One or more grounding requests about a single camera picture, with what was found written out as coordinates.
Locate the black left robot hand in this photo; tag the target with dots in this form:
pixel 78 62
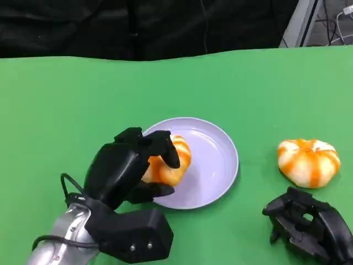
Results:
pixel 115 171

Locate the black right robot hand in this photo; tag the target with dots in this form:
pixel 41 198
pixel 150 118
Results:
pixel 331 234

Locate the grey metal frame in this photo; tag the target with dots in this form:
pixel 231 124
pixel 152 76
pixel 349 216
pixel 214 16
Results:
pixel 299 25

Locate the lilac plate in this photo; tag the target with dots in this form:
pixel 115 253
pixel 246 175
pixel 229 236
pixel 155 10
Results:
pixel 209 165

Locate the black backdrop curtain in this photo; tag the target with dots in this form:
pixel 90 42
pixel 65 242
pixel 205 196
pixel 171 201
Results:
pixel 82 27

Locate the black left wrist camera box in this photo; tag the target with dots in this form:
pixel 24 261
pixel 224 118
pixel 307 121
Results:
pixel 132 232

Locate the orange and white bread roll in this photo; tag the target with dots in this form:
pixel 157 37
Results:
pixel 184 154
pixel 307 164

